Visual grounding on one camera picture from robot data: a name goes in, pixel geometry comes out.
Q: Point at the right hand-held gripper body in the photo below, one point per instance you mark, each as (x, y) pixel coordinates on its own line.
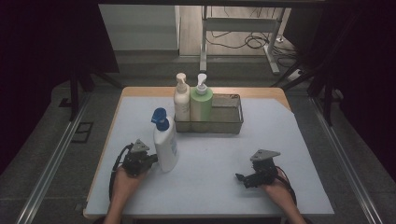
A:
(264, 168)

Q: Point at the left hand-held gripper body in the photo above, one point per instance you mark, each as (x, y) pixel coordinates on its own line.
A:
(137, 158)

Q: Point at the white bottle with blue pump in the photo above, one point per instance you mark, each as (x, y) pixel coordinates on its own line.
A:
(166, 146)

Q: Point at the metal basket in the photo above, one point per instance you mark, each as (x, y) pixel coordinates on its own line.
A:
(225, 119)

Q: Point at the cream pump bottle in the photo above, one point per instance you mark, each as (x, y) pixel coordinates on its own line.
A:
(181, 102)

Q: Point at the green pump bottle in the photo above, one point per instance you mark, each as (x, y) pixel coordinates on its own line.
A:
(201, 105)

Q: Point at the person's right hand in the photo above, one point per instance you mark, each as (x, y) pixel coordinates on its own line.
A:
(277, 191)

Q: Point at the person's left hand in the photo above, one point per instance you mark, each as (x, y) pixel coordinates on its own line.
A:
(126, 183)

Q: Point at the white table mat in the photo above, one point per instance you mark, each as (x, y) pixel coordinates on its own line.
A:
(218, 161)

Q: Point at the wooden table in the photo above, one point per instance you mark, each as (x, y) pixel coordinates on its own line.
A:
(149, 91)

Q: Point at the black metal stand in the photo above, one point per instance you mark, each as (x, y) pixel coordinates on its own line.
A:
(327, 96)
(74, 93)

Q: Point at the white power strip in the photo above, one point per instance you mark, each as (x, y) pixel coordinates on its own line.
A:
(295, 75)

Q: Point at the white cabinet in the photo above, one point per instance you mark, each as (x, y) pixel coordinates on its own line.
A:
(140, 28)

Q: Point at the dark curtain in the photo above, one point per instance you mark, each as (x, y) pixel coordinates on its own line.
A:
(37, 62)
(364, 62)

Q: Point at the aluminium floor rail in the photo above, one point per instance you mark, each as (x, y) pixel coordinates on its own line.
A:
(53, 161)
(345, 158)

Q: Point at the white desk frame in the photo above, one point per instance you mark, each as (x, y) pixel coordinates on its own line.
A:
(239, 24)

